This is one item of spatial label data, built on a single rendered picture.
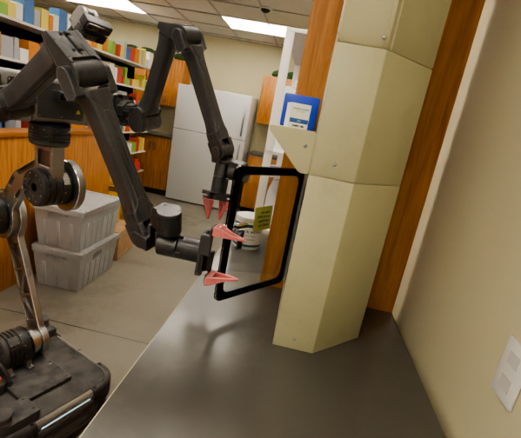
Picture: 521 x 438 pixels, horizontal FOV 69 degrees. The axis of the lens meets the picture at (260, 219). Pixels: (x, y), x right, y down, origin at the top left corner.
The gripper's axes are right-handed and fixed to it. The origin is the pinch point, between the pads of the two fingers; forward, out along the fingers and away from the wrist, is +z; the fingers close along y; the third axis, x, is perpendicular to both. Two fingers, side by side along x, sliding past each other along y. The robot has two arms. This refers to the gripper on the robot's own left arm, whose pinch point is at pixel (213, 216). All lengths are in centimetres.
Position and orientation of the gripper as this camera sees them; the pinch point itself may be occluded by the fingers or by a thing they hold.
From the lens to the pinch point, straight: 138.5
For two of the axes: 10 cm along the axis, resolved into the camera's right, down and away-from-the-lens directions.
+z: -2.0, 9.7, 1.1
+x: -4.8, -2.0, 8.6
